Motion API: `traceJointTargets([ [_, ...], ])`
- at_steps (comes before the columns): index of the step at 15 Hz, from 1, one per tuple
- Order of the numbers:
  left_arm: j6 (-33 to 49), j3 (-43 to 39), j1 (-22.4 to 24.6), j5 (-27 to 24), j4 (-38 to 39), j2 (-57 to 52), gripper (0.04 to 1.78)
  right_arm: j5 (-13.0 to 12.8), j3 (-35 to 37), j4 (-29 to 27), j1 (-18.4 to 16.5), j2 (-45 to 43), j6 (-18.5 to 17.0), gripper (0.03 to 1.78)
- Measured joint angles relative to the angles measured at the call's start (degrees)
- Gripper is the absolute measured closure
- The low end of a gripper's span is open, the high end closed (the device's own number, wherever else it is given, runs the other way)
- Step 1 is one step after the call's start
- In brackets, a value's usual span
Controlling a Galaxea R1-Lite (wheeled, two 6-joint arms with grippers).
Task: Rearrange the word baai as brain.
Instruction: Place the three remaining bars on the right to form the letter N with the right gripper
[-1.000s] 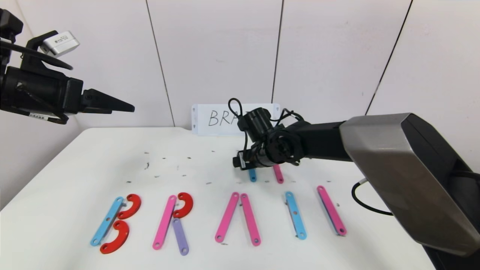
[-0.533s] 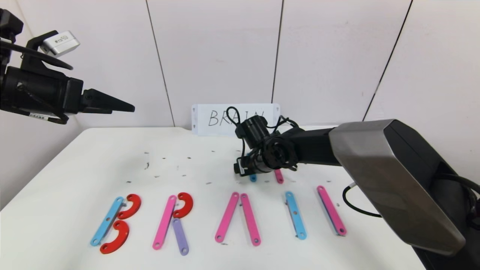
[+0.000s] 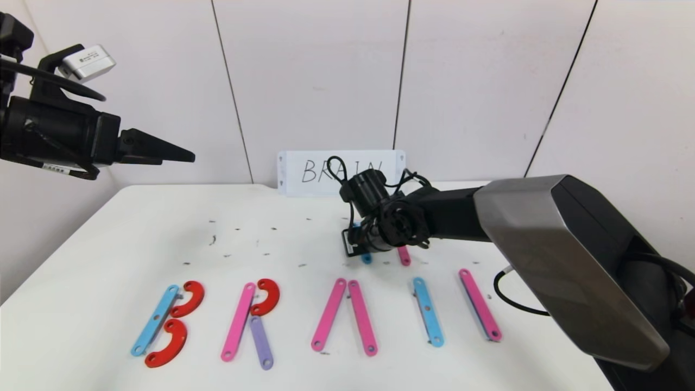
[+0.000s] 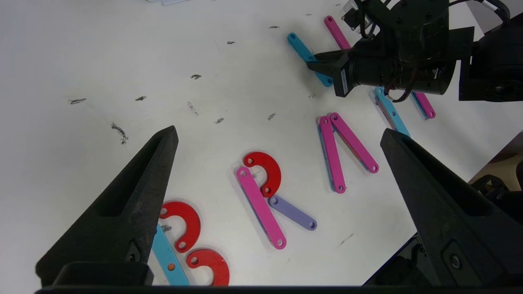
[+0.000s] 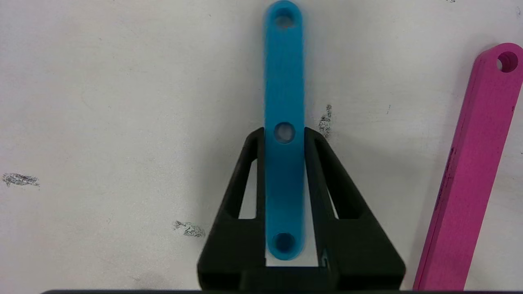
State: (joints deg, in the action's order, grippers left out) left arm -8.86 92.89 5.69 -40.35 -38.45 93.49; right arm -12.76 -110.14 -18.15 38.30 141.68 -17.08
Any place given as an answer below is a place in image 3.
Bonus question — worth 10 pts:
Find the thick black looped cable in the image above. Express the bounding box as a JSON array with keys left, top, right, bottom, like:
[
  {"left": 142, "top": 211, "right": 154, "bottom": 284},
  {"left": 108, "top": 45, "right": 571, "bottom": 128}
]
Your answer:
[{"left": 494, "top": 267, "right": 552, "bottom": 317}]

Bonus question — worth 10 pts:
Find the long pink bar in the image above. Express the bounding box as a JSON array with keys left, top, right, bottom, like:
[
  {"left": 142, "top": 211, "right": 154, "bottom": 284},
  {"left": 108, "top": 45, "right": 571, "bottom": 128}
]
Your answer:
[
  {"left": 459, "top": 269, "right": 503, "bottom": 342},
  {"left": 220, "top": 282, "right": 256, "bottom": 362},
  {"left": 347, "top": 280, "right": 378, "bottom": 357},
  {"left": 311, "top": 278, "right": 347, "bottom": 352}
]

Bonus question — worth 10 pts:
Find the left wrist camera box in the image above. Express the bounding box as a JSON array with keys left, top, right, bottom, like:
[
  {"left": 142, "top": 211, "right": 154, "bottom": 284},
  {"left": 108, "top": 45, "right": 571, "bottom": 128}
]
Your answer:
[{"left": 59, "top": 45, "right": 117, "bottom": 82}]

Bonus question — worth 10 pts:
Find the short purple bar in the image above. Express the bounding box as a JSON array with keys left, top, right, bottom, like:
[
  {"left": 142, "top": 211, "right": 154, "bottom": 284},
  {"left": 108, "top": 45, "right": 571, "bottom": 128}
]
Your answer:
[{"left": 249, "top": 316, "right": 274, "bottom": 371}]

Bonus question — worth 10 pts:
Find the small red curved piece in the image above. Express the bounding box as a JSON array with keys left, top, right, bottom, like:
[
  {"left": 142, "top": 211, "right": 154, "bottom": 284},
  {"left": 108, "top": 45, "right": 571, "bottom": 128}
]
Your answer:
[{"left": 250, "top": 279, "right": 280, "bottom": 318}]

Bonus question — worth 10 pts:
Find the large red curved piece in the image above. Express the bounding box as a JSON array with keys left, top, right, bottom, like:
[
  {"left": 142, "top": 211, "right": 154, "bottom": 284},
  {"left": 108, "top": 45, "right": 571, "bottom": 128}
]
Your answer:
[
  {"left": 144, "top": 319, "right": 187, "bottom": 369},
  {"left": 169, "top": 281, "right": 205, "bottom": 319}
]

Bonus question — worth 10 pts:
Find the black right camera cable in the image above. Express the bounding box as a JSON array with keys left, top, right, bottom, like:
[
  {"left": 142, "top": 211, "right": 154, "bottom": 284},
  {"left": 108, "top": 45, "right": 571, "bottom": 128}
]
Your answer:
[{"left": 326, "top": 156, "right": 349, "bottom": 188}]

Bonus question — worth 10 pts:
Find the long light blue bar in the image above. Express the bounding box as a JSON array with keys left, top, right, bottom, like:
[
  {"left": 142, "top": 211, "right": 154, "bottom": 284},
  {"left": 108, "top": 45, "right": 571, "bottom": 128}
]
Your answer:
[
  {"left": 412, "top": 278, "right": 444, "bottom": 348},
  {"left": 130, "top": 285, "right": 180, "bottom": 357}
]

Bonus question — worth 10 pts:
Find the black cable with white label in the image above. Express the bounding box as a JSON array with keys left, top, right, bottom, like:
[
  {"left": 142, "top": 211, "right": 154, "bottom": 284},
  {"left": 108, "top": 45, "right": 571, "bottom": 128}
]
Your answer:
[{"left": 0, "top": 155, "right": 101, "bottom": 181}]

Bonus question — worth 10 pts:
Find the black left camera bracket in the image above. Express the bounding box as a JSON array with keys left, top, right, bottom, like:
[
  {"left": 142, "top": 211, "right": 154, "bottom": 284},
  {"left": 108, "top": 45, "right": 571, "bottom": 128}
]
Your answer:
[{"left": 30, "top": 45, "right": 82, "bottom": 104}]

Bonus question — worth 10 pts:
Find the white BRAIN sign card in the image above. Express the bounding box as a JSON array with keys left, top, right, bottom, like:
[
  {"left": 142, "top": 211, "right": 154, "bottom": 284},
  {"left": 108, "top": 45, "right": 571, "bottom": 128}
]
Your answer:
[{"left": 277, "top": 150, "right": 406, "bottom": 197}]

